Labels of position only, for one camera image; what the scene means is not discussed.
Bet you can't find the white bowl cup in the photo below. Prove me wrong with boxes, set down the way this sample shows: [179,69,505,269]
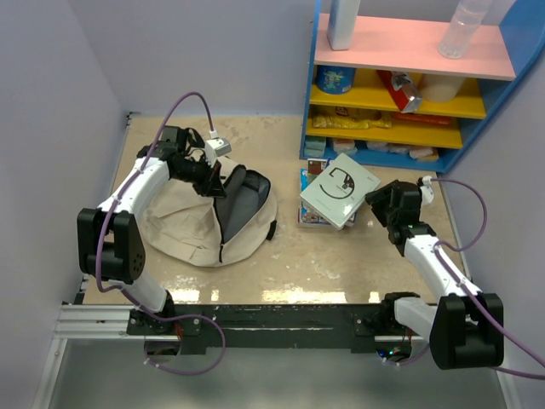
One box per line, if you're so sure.
[418,73,466,103]

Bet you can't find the white bottle on shelf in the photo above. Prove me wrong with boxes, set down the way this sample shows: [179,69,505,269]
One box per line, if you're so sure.
[327,0,360,51]

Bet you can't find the clear plastic bottle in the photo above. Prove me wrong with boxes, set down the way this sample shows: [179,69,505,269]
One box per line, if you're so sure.
[438,0,492,59]

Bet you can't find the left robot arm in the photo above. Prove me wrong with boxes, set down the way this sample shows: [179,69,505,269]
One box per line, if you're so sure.
[77,126,231,334]

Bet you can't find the pastel sponges row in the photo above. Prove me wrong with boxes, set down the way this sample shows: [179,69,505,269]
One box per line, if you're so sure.
[303,136,439,162]

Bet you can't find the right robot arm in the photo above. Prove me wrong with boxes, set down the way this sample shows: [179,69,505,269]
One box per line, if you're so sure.
[365,176,504,370]

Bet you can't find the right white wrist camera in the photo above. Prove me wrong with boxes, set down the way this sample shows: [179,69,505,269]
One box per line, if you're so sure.
[417,176,434,206]

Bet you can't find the red snack packet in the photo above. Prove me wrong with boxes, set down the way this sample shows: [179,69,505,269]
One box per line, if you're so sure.
[376,70,423,112]

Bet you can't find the white book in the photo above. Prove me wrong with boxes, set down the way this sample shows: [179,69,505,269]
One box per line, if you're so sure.
[300,153,381,230]

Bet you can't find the blue tin can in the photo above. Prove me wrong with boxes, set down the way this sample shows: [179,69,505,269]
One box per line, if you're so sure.
[315,65,356,95]

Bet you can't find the orange red packet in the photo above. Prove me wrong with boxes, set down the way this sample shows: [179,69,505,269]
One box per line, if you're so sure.
[391,112,451,126]

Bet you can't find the colourful box under book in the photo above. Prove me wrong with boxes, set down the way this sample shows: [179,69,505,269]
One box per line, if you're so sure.
[297,201,339,230]

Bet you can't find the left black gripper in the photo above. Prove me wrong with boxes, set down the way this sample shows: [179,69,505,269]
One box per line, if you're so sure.
[174,154,227,199]

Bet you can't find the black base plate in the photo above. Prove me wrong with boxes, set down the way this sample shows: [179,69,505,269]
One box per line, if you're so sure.
[127,304,409,354]

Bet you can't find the yellow snack bag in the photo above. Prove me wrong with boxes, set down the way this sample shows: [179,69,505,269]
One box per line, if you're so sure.
[312,106,393,130]

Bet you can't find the light blue activity book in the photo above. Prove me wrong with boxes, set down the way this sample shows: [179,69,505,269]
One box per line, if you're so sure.
[300,169,309,193]

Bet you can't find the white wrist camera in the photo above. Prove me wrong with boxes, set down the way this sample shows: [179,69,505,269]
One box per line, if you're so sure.
[417,176,434,206]
[204,138,232,164]

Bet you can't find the blue shelf unit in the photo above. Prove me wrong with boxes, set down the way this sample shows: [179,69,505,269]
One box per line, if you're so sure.
[300,1,544,173]

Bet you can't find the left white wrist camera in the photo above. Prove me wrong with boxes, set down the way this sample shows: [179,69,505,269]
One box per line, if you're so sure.
[204,138,232,164]

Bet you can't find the beige student backpack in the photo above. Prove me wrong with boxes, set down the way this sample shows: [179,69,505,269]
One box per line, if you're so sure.
[138,155,278,268]

